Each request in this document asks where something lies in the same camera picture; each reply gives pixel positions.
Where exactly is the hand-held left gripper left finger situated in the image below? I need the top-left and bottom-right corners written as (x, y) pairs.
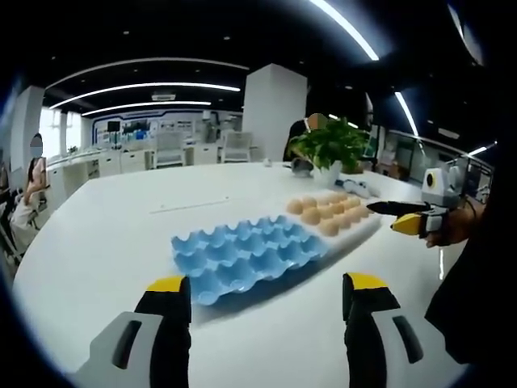
top-left (74, 275), bottom-right (193, 388)

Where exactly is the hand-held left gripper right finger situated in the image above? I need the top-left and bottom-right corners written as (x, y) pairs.
top-left (342, 272), bottom-right (473, 388)

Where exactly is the group of brown eggs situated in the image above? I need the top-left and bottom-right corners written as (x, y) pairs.
top-left (285, 192), bottom-right (375, 238)

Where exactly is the blue egg tray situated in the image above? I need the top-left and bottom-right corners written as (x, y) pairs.
top-left (170, 215), bottom-right (330, 306)

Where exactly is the white tray under eggs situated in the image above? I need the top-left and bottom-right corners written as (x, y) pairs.
top-left (318, 209), bottom-right (384, 259)

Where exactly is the person's right hand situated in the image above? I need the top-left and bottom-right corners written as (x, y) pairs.
top-left (424, 204), bottom-right (485, 248)

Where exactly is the white and blue device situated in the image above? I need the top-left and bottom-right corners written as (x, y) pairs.
top-left (334, 177), bottom-right (371, 199)

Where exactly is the long ceiling light strip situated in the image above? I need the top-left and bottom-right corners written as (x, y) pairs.
top-left (80, 100), bottom-right (213, 118)
top-left (49, 82), bottom-right (242, 110)
top-left (310, 0), bottom-right (380, 62)
top-left (393, 91), bottom-right (421, 139)

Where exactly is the green potted plant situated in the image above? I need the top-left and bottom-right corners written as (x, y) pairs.
top-left (287, 116), bottom-right (371, 189)

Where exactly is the person's dark clothing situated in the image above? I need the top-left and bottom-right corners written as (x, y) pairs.
top-left (423, 139), bottom-right (517, 365)

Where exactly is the grey round object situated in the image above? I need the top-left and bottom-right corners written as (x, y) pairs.
top-left (291, 157), bottom-right (314, 179)

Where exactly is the white table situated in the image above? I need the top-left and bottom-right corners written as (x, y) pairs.
top-left (11, 160), bottom-right (500, 377)

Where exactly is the white mesh office chair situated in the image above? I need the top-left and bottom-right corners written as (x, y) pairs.
top-left (154, 132), bottom-right (185, 169)
top-left (220, 131), bottom-right (254, 164)

